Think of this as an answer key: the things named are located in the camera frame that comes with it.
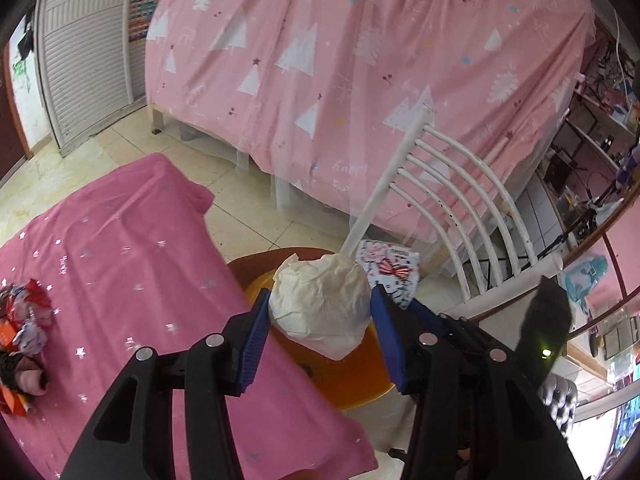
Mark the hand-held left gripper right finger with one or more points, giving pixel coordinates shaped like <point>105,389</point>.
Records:
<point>387,340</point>

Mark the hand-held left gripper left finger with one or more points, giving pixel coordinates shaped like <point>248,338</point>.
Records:
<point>255,340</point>

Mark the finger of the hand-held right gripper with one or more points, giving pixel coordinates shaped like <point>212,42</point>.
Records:
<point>462,329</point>

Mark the orange plastic basin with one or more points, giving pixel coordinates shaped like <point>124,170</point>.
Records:
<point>350,375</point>

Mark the white paper ball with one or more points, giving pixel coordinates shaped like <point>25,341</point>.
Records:
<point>320,300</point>

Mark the orange box with white swirl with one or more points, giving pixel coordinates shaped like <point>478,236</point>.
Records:
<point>6,335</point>

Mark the patterned gift bag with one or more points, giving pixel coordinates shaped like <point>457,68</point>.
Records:
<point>392,270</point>

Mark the grey tufted stool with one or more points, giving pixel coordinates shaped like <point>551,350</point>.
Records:
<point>562,402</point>

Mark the brown round stool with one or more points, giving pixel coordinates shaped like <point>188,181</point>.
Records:
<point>260,260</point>

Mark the pink star-print tablecloth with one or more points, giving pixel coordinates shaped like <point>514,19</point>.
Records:
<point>135,270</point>

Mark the white metal chair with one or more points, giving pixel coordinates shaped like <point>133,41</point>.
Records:
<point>450,185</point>

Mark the red crumpled wrapper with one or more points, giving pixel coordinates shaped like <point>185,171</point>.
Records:
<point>36,296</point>

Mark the grey crumpled wrapper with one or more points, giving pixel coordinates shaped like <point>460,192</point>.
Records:
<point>30,335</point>

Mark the white bed leg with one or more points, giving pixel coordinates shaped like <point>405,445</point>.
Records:
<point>159,120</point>

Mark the pink tree-print bed sheet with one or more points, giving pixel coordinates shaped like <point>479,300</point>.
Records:
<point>350,70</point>

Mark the dark red wooden door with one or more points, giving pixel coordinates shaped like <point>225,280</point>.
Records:
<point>11,130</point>

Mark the white louvered wardrobe door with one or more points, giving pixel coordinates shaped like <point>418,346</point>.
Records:
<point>85,50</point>

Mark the cluttered wall shelf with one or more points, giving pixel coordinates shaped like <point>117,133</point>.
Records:
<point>595,125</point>

